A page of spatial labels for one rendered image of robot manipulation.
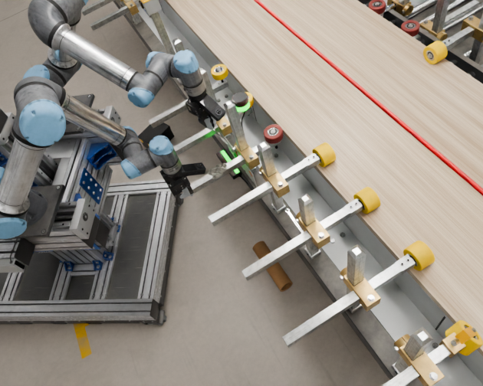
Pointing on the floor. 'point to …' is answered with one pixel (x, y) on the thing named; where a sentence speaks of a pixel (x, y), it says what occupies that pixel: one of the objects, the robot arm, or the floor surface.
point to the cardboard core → (273, 267)
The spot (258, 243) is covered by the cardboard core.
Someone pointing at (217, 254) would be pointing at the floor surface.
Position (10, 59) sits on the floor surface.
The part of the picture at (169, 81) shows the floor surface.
